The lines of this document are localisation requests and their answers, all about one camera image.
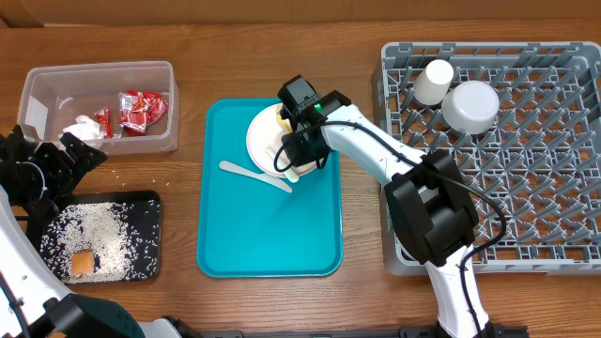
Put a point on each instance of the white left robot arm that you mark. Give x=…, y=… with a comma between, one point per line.
x=34, y=303

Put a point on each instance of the white round plate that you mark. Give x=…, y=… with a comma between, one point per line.
x=263, y=132

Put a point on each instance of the orange food cube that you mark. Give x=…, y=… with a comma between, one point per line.
x=82, y=263

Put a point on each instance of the clear plastic bin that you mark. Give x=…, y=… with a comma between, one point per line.
x=53, y=97

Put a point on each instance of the grey dishwasher rack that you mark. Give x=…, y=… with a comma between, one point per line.
x=540, y=161

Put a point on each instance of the red snack wrapper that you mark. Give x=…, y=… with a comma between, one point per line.
x=140, y=109

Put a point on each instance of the red ketchup packet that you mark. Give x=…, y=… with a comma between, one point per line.
x=103, y=119

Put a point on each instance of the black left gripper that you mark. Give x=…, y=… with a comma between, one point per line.
x=66, y=173

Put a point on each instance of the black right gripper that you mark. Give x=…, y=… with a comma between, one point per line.
x=308, y=152

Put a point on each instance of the yellow plastic spoon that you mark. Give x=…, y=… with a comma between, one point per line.
x=283, y=123

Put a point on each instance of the black rice tray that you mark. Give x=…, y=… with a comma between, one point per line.
x=122, y=229

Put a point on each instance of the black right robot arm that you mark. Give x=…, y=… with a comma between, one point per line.
x=430, y=208

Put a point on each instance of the grey small bowl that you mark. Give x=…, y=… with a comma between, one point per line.
x=471, y=107

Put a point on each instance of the teal plastic tray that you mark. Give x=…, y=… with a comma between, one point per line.
x=250, y=229

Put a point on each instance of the grey plastic knife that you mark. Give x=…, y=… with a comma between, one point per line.
x=266, y=178

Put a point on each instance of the white paper cup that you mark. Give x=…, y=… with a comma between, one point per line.
x=433, y=83

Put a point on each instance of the white napkin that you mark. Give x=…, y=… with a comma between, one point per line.
x=85, y=128

